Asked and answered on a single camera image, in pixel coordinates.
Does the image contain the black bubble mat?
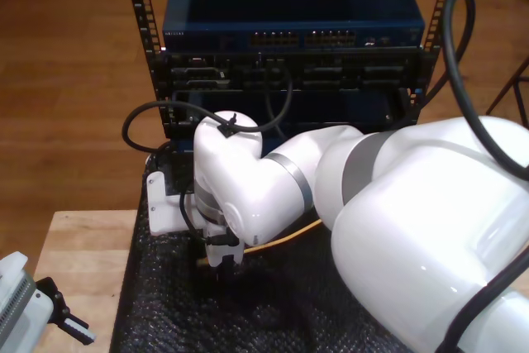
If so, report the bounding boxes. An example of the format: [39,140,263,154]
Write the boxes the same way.
[107,150,455,353]

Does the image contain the black camera cable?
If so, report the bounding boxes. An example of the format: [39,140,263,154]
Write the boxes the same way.
[122,62,295,172]

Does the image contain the yellow network cable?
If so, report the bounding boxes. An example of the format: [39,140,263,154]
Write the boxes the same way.
[196,218,324,268]

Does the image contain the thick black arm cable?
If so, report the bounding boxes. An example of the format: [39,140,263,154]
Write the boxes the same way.
[436,0,529,353]

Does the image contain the blue base panel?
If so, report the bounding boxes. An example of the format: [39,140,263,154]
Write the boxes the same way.
[169,137,196,156]

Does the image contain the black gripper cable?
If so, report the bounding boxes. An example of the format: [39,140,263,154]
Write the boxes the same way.
[179,191,241,249]

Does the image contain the black rack server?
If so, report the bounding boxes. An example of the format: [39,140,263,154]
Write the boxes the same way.
[150,50,435,92]

